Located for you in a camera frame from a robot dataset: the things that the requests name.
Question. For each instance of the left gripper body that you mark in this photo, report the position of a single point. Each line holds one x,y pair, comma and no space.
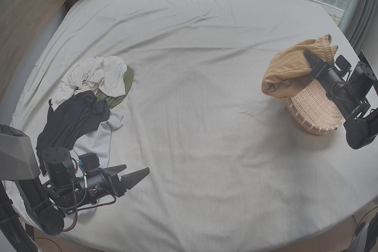
103,184

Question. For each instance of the grey-green curtain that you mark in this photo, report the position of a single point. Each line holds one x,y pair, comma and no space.
363,2

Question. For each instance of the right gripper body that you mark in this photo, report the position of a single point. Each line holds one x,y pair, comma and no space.
327,75

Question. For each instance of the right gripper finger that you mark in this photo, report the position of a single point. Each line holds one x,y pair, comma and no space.
310,59

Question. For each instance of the tan shorts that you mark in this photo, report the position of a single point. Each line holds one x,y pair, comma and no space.
289,73

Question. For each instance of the black garment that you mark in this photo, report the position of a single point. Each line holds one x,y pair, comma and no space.
76,118

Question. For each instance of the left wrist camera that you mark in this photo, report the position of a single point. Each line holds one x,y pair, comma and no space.
90,162

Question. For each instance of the round woven basket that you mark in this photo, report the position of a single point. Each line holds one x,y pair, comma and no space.
316,109

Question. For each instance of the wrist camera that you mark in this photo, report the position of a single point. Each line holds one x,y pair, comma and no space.
342,63
90,162

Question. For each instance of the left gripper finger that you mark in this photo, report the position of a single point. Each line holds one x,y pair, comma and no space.
133,178
115,170

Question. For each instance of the green garment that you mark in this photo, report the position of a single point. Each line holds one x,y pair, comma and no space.
128,76

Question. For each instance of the bed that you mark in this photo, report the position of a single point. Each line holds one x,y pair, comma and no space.
192,67

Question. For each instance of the white garment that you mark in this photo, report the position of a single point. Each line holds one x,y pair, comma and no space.
97,73

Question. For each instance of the pale blue garment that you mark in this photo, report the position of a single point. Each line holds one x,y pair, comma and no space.
97,141

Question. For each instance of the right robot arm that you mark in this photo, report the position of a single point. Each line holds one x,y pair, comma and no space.
360,126

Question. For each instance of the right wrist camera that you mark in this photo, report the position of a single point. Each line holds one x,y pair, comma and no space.
342,63

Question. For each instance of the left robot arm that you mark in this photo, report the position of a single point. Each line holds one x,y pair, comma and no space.
57,165

